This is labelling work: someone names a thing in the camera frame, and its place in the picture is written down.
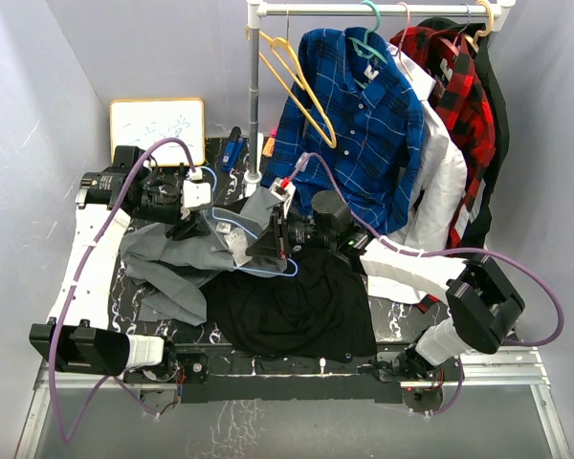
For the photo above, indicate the light blue wire hanger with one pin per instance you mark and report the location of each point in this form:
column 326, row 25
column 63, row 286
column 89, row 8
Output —
column 237, row 224

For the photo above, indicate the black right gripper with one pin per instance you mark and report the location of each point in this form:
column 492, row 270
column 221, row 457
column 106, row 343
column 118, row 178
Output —
column 275, row 241

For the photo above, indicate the black hanging garment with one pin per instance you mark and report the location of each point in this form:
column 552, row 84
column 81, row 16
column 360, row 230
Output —
column 495, row 119

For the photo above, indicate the black shirt on table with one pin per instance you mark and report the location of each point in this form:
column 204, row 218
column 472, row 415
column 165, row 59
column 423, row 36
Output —
column 322, row 312

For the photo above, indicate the blue stapler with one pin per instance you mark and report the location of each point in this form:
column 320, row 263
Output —
column 232, row 149

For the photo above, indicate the red black plaid shirt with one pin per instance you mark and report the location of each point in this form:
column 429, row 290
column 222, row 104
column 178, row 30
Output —
column 459, row 136

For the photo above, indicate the aluminium frame rail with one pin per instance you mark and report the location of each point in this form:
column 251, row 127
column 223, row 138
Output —
column 514, row 363

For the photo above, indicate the teal plastic hanger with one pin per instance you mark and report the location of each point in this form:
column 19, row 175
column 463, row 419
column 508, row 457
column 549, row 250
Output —
column 364, row 50

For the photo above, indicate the blue plaid shirt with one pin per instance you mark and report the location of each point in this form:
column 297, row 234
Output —
column 336, row 75

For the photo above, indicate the grey shirt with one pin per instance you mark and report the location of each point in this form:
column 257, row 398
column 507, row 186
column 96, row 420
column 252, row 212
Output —
column 177, row 270

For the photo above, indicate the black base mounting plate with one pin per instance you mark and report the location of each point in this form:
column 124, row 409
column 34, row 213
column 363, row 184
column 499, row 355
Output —
column 217, row 373

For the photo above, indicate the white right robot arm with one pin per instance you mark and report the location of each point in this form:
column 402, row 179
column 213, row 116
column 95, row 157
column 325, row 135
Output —
column 483, row 304

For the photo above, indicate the white paper price tag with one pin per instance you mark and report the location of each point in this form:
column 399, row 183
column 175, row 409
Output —
column 237, row 242

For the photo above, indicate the white woven size label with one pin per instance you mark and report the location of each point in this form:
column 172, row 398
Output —
column 223, row 227

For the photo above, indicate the white shirt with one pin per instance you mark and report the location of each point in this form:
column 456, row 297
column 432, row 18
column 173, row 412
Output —
column 423, row 173

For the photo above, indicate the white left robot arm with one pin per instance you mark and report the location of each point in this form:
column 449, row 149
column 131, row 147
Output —
column 76, row 338

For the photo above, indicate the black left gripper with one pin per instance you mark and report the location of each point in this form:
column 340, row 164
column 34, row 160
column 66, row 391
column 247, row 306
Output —
column 189, row 227

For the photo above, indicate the pink hanger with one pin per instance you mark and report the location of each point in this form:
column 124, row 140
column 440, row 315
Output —
column 402, row 39

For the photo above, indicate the metal clothes rack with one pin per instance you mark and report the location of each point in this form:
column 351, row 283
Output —
column 495, row 12

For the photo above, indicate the yellow framed whiteboard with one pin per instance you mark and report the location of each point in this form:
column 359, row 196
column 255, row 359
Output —
column 143, row 122

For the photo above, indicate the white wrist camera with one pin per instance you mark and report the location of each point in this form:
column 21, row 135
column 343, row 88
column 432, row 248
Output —
column 284, row 191
column 197, row 191

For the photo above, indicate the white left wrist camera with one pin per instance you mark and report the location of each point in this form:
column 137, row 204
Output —
column 197, row 191

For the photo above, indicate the orange small object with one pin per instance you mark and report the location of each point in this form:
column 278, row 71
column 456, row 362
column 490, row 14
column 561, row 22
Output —
column 268, row 148

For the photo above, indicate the yellow plastic hanger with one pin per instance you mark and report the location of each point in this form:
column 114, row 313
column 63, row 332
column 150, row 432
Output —
column 286, row 56

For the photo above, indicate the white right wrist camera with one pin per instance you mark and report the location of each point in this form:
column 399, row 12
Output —
column 284, row 191

